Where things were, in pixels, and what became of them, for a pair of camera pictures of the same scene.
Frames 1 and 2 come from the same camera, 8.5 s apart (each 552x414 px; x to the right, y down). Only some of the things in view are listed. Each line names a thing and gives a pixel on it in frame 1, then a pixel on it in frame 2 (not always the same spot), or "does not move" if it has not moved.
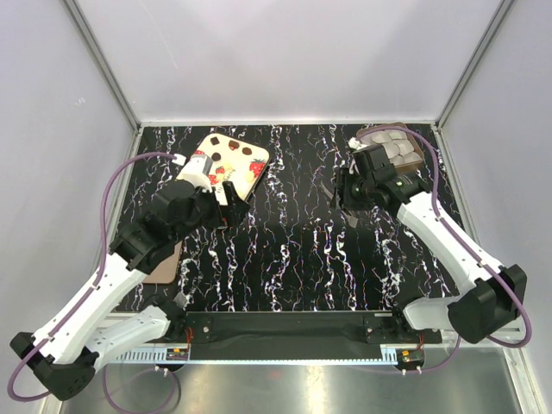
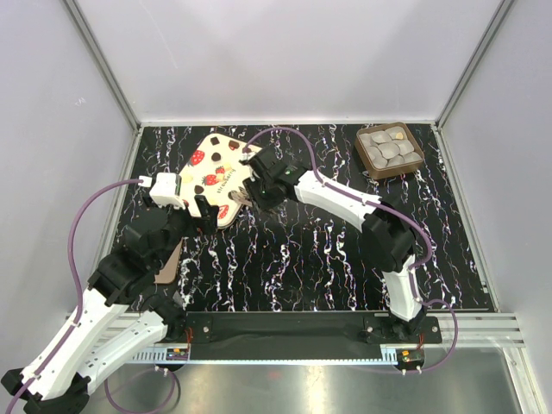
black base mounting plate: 305,327 does not move
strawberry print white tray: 240,163 does not move
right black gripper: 344,177 -> 251,185
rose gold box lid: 166,271 does not move
